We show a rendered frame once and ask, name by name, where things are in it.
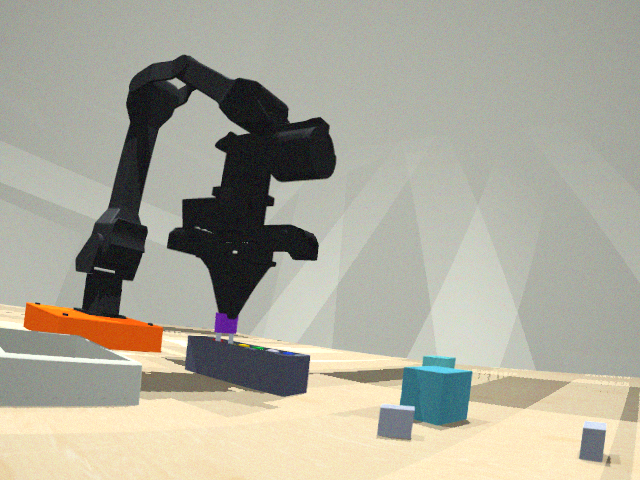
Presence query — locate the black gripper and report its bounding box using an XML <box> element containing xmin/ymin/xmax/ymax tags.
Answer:
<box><xmin>167</xmin><ymin>176</ymin><xmax>319</xmax><ymax>320</ymax></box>

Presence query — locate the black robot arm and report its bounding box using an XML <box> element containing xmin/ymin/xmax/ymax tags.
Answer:
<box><xmin>73</xmin><ymin>54</ymin><xmax>337</xmax><ymax>319</ymax></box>

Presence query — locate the teal cube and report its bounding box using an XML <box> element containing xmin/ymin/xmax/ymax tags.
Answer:
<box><xmin>400</xmin><ymin>366</ymin><xmax>473</xmax><ymax>426</ymax></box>

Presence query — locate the teal flat block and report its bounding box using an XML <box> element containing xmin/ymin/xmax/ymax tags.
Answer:
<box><xmin>422</xmin><ymin>355</ymin><xmax>456</xmax><ymax>369</ymax></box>

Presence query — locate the violet blade fuse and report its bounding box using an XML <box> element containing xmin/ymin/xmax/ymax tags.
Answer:
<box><xmin>214</xmin><ymin>312</ymin><xmax>238</xmax><ymax>344</ymax></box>

